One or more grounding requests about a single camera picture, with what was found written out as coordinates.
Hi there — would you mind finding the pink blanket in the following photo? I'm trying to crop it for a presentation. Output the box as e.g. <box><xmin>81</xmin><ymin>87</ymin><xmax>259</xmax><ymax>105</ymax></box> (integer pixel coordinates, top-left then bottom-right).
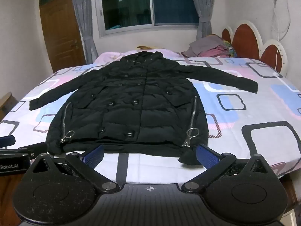
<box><xmin>93</xmin><ymin>48</ymin><xmax>182</xmax><ymax>64</ymax></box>

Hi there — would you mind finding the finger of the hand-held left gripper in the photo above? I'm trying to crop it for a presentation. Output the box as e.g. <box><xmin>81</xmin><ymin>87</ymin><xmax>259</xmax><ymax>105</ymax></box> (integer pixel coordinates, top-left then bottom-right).
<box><xmin>0</xmin><ymin>135</ymin><xmax>16</xmax><ymax>148</ymax></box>
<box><xmin>18</xmin><ymin>143</ymin><xmax>48</xmax><ymax>157</ymax></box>

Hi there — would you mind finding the brown wooden door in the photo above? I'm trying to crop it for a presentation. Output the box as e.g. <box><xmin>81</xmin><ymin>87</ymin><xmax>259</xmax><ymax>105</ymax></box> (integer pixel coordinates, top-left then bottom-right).
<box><xmin>39</xmin><ymin>0</ymin><xmax>86</xmax><ymax>72</ymax></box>

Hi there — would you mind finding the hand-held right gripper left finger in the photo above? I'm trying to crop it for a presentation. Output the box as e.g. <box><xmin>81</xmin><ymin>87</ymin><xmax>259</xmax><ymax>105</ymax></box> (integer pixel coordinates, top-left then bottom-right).
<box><xmin>31</xmin><ymin>144</ymin><xmax>120</xmax><ymax>193</ymax></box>

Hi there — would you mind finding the wooden bedside cabinet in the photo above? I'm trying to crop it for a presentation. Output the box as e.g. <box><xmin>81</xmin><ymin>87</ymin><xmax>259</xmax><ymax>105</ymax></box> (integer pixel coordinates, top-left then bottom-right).
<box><xmin>280</xmin><ymin>169</ymin><xmax>301</xmax><ymax>217</ymax></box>

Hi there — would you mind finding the grey folded cloth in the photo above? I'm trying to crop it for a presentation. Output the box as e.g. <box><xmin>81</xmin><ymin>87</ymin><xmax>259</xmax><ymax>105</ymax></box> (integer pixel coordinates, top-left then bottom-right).
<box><xmin>182</xmin><ymin>35</ymin><xmax>226</xmax><ymax>57</ymax></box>

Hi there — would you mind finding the white charging cable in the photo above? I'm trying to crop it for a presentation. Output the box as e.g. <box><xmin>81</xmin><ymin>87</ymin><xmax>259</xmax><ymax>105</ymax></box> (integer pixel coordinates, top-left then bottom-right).
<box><xmin>272</xmin><ymin>0</ymin><xmax>291</xmax><ymax>74</ymax></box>

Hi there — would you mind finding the grey curtain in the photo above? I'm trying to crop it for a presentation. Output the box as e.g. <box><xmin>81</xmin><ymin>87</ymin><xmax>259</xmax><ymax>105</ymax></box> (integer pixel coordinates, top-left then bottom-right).
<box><xmin>188</xmin><ymin>0</ymin><xmax>213</xmax><ymax>40</ymax></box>
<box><xmin>70</xmin><ymin>0</ymin><xmax>99</xmax><ymax>64</ymax></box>

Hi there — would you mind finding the wooden furniture piece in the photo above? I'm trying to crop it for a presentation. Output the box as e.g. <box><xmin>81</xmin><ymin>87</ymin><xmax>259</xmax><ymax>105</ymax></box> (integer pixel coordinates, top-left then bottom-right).
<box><xmin>0</xmin><ymin>92</ymin><xmax>16</xmax><ymax>121</ymax></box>

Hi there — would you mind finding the pink folded cloth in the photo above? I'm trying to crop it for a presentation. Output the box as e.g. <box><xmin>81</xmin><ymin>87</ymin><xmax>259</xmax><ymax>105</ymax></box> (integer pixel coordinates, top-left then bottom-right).
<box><xmin>198</xmin><ymin>48</ymin><xmax>230</xmax><ymax>57</ymax></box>

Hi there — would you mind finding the colourful printed cloth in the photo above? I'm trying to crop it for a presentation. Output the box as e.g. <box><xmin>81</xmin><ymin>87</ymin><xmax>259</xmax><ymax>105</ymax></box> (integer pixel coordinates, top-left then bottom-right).
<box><xmin>221</xmin><ymin>37</ymin><xmax>236</xmax><ymax>57</ymax></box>

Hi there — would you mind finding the bed with patterned sheet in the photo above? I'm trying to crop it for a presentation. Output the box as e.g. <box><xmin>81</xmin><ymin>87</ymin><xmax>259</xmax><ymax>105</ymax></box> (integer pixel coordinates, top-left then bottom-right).
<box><xmin>0</xmin><ymin>50</ymin><xmax>301</xmax><ymax>179</ymax></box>

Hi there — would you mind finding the sliding glass window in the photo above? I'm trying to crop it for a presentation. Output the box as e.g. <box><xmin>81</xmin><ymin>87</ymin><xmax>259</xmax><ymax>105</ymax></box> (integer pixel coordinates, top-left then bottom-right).
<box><xmin>95</xmin><ymin>0</ymin><xmax>200</xmax><ymax>37</ymax></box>

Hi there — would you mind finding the red and white headboard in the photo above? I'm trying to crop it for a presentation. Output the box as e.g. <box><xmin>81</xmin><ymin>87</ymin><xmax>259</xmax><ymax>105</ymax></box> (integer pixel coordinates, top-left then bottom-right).
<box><xmin>221</xmin><ymin>20</ymin><xmax>289</xmax><ymax>78</ymax></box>

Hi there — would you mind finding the black puffer jacket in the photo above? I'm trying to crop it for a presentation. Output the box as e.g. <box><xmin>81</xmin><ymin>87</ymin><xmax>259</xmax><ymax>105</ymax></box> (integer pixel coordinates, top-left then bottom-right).
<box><xmin>29</xmin><ymin>50</ymin><xmax>258</xmax><ymax>164</ymax></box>

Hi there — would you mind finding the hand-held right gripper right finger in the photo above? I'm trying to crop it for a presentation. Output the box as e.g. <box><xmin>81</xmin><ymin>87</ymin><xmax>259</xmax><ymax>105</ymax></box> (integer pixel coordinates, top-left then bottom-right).
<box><xmin>182</xmin><ymin>144</ymin><xmax>271</xmax><ymax>193</ymax></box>

